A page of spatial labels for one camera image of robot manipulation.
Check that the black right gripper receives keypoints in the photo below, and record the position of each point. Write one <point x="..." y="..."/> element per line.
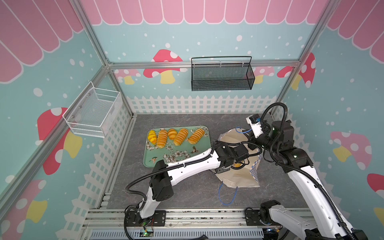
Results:
<point x="261" y="141"/>

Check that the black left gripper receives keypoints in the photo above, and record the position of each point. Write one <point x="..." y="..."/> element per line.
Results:
<point x="220" y="170"/>

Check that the checkered paper croissant bag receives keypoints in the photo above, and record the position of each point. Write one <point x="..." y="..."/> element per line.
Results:
<point x="246" y="177"/>

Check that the pale yellow twisted bread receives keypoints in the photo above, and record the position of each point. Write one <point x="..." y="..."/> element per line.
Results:
<point x="196" y="136"/>

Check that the yellow fake bread loaf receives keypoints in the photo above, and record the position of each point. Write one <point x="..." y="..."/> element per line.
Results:
<point x="180" y="137"/>

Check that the small striped round bun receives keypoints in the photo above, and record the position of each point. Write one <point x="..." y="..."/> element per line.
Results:
<point x="172" y="134"/>

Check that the orange fake croissant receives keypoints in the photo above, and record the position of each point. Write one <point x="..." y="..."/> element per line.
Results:
<point x="162" y="138"/>

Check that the yellow fake bread roll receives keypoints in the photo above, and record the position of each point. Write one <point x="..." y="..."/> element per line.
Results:
<point x="152" y="137"/>

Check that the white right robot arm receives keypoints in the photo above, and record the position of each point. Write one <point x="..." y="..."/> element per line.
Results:
<point x="312" y="192"/>

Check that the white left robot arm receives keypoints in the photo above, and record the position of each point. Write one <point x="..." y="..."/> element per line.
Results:
<point x="164" y="176"/>

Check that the green floral serving tray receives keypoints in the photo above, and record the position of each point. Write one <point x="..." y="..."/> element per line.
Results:
<point x="171" y="153"/>

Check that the black mesh wall basket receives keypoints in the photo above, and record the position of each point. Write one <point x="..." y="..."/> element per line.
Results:
<point x="222" y="73"/>

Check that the white wire wall basket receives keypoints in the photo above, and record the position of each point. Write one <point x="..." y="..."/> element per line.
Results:
<point x="93" y="112"/>

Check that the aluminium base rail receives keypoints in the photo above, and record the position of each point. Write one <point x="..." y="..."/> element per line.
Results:
<point x="221" y="223"/>

